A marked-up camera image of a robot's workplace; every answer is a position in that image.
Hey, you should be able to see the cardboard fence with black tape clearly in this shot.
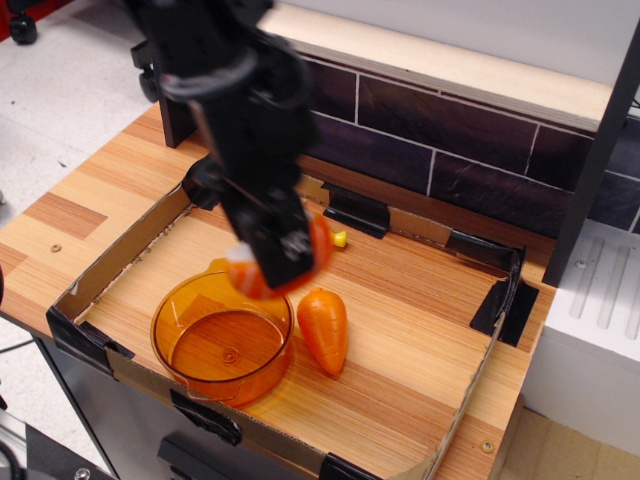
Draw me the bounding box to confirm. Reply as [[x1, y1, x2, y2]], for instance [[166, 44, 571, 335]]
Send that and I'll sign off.
[[47, 185, 541, 479]]

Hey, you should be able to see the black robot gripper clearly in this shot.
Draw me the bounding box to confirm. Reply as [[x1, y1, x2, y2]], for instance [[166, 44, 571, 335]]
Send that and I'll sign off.
[[165, 35, 317, 289]]

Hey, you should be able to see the black vertical post right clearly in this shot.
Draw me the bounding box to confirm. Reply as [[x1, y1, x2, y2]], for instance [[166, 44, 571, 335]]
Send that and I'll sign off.
[[543, 25, 639, 287]]

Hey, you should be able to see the orange transparent plastic pot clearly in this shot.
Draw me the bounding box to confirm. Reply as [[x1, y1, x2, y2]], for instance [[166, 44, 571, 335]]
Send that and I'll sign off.
[[151, 259, 295, 408]]

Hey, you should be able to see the dark brick backsplash panel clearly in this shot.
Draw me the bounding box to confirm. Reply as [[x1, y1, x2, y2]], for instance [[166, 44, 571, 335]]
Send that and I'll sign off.
[[289, 54, 640, 241]]

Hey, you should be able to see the black vertical post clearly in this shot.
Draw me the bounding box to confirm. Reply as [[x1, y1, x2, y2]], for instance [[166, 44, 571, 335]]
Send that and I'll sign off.
[[543, 25, 639, 287], [141, 0, 201, 149]]

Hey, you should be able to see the black caster wheel near post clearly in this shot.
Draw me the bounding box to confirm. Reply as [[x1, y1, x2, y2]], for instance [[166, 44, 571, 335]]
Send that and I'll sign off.
[[130, 40, 158, 103]]

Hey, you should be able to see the yellow toy banana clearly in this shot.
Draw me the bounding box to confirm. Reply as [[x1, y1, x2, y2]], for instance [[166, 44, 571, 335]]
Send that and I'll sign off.
[[330, 231, 347, 249]]

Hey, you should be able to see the salmon sushi toy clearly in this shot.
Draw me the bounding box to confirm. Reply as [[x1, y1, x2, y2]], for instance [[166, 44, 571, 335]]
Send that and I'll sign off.
[[226, 210, 334, 300]]

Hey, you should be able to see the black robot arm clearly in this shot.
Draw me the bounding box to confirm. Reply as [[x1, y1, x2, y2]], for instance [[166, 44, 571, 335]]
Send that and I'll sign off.
[[128, 1, 318, 290]]

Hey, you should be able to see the black vertical post left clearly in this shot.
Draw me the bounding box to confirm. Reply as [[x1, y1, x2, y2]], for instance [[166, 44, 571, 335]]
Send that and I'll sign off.
[[141, 0, 201, 149]]

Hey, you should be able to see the orange toy carrot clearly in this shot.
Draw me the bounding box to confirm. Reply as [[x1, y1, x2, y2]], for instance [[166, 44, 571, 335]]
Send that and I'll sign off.
[[297, 288, 348, 376]]

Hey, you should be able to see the white grooved side counter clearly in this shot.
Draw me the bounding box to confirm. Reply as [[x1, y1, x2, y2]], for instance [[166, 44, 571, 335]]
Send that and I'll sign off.
[[522, 220, 639, 455]]

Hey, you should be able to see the light wooden shelf board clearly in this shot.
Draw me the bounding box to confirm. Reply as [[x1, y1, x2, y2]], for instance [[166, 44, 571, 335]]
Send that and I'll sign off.
[[260, 3, 613, 132]]

